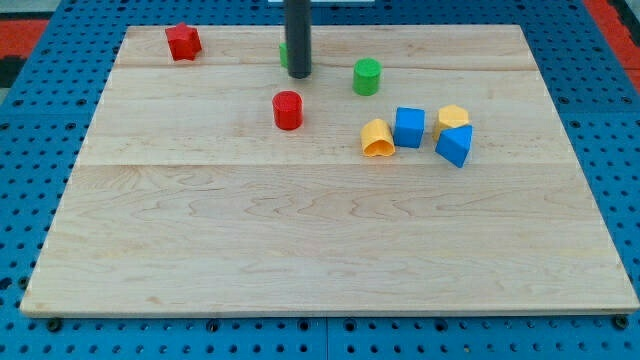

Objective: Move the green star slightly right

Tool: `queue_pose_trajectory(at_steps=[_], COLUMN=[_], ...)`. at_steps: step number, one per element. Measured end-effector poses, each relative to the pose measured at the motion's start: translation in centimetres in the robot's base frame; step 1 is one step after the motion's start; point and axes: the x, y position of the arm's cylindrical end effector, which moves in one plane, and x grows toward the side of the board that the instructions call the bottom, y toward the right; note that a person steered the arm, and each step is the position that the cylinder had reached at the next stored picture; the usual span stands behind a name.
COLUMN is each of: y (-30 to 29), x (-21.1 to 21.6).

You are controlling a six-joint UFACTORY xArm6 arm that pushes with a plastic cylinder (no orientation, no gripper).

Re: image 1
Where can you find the green star block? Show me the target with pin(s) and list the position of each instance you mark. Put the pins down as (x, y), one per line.
(283, 55)

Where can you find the red star block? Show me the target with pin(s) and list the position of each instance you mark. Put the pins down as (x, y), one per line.
(183, 41)

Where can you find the yellow arch block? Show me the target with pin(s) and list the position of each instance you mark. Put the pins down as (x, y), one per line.
(376, 139)

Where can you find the red cylinder block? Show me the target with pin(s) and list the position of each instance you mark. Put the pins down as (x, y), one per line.
(287, 110)

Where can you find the wooden board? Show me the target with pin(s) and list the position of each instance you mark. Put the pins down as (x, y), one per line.
(186, 200)

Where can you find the blue cube block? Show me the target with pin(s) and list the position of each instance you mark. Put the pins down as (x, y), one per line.
(409, 127)

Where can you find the green cylinder block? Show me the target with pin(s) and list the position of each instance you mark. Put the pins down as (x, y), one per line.
(366, 76)

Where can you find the blue triangle block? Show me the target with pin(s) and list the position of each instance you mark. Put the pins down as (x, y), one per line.
(454, 144)

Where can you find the yellow hexagon block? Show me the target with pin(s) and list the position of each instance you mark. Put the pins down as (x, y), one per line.
(448, 117)

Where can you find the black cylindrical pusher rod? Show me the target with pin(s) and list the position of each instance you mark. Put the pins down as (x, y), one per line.
(297, 23)

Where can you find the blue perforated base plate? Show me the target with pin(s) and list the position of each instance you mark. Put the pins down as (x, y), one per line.
(49, 107)

